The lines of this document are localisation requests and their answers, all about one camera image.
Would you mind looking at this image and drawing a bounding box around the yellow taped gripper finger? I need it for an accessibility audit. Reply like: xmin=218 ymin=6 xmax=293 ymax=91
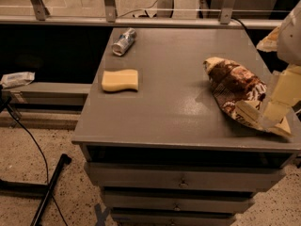
xmin=262 ymin=64 xmax=301 ymax=129

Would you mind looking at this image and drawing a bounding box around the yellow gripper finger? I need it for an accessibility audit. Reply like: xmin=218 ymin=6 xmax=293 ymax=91
xmin=256 ymin=26 xmax=280 ymax=53

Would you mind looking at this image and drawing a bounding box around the brown chip bag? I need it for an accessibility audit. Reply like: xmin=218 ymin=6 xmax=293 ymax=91
xmin=202 ymin=56 xmax=293 ymax=138

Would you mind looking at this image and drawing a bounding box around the yellow sponge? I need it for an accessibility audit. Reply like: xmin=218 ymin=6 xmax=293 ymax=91
xmin=102 ymin=69 xmax=138 ymax=92

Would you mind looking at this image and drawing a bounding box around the metal window railing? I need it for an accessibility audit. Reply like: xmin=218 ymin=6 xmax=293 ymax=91
xmin=0 ymin=0 xmax=282 ymax=29

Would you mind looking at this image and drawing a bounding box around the grey drawer cabinet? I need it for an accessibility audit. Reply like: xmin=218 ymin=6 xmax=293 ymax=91
xmin=72 ymin=28 xmax=300 ymax=226

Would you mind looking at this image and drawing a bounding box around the silver drink can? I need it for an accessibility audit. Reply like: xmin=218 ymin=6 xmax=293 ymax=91
xmin=112 ymin=27 xmax=136 ymax=57

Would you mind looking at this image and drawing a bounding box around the white wipes packet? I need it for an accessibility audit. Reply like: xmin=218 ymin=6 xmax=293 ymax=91
xmin=0 ymin=72 xmax=35 ymax=89

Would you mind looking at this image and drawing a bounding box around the black tripod stand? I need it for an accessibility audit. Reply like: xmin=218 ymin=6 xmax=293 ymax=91
xmin=0 ymin=153 xmax=71 ymax=226

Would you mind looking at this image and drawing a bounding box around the black cable behind cabinet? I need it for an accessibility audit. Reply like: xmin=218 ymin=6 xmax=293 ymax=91
xmin=230 ymin=17 xmax=254 ymax=40

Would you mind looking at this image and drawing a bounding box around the black floor cable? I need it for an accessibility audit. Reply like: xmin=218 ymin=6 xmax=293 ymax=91
xmin=0 ymin=88 xmax=70 ymax=226

